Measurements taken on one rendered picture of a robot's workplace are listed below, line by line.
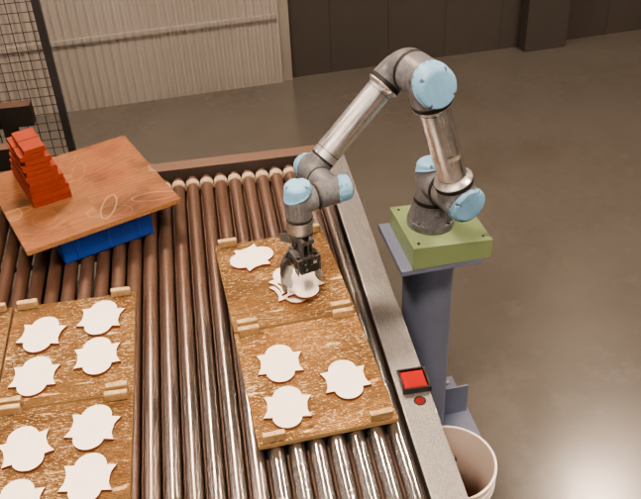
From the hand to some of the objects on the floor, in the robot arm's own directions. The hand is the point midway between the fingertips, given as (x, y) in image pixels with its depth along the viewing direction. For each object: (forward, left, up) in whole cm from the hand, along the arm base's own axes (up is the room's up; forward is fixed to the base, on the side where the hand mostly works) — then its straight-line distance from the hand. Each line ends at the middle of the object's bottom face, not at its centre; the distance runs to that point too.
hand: (300, 282), depth 250 cm
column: (-48, -33, -92) cm, 109 cm away
